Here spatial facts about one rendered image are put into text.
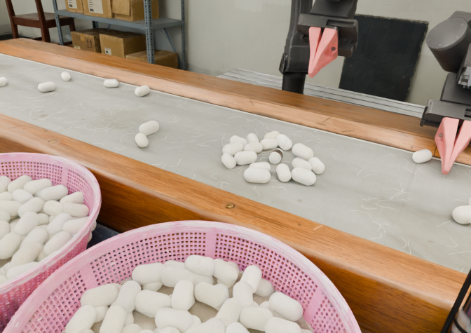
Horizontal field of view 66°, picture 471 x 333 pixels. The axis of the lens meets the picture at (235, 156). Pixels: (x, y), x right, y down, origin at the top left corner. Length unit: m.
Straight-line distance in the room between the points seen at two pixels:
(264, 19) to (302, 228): 2.52
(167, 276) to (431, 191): 0.39
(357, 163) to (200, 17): 2.66
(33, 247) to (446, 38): 0.61
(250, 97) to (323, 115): 0.16
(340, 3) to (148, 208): 0.46
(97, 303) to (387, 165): 0.46
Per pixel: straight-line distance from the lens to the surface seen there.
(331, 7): 0.69
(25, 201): 0.53
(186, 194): 0.44
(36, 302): 0.36
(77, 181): 0.52
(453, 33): 0.64
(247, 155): 0.55
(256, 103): 0.76
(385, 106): 1.12
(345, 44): 0.70
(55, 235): 0.45
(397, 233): 0.48
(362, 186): 0.55
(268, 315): 0.35
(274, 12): 2.81
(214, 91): 0.81
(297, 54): 0.98
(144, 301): 0.36
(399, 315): 0.40
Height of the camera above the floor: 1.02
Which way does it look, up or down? 28 degrees down
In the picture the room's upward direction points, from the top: 3 degrees clockwise
